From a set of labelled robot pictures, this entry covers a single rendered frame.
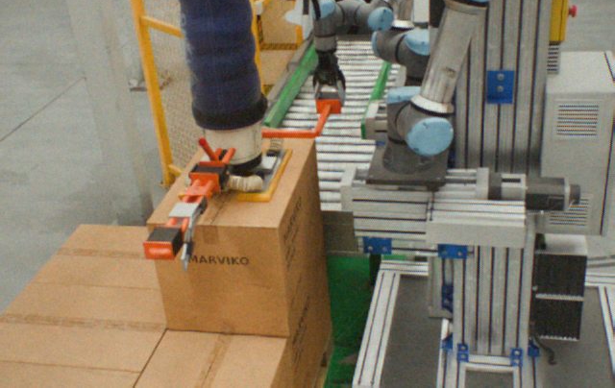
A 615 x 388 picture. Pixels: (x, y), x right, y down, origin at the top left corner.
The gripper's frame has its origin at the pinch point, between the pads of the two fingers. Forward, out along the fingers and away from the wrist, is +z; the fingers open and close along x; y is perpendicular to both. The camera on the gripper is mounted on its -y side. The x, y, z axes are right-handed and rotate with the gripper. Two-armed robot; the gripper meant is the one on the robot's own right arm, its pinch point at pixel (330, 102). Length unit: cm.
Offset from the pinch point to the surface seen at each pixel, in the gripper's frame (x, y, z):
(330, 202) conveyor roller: -8, -29, 55
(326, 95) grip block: -1.4, -0.3, -2.4
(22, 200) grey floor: -206, -112, 108
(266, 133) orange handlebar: -16.0, 26.6, 0.1
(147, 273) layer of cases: -64, 30, 54
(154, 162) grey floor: -145, -162, 107
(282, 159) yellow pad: -13.0, 22.1, 11.4
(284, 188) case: -8.8, 37.5, 13.8
